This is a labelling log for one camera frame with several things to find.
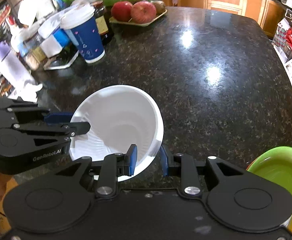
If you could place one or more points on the blue paper cup white lid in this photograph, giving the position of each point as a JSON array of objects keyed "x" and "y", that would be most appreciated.
[{"x": 85, "y": 37}]

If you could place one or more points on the beige fruit tray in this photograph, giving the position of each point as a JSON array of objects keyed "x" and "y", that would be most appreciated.
[{"x": 138, "y": 23}]

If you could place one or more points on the brown kiwi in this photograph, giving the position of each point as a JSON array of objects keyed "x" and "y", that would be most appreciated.
[{"x": 160, "y": 7}]

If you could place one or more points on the red gift bags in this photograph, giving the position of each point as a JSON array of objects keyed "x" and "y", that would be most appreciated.
[{"x": 291, "y": 38}]

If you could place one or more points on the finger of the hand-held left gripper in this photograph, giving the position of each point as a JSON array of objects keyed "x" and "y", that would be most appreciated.
[
  {"x": 58, "y": 118},
  {"x": 78, "y": 128}
]

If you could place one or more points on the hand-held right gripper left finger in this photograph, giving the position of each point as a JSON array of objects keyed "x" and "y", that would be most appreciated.
[{"x": 134, "y": 160}]

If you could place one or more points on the large white ribbed bowl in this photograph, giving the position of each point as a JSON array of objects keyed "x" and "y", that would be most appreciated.
[{"x": 115, "y": 105}]

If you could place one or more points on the dark glass jar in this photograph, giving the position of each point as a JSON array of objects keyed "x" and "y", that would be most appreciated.
[{"x": 101, "y": 22}]

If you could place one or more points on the white crumpled tissue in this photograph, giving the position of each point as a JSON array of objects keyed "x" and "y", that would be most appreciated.
[{"x": 27, "y": 91}]

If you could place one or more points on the white bottle purple lid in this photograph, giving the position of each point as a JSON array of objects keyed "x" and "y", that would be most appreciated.
[{"x": 10, "y": 65}]

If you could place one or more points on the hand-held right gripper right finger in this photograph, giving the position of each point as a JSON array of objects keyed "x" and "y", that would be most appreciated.
[{"x": 163, "y": 160}]

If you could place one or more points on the white and blue container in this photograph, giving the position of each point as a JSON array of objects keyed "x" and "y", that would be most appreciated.
[{"x": 53, "y": 38}]

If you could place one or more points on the green plastic plate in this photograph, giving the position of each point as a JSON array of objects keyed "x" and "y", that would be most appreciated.
[{"x": 281, "y": 170}]

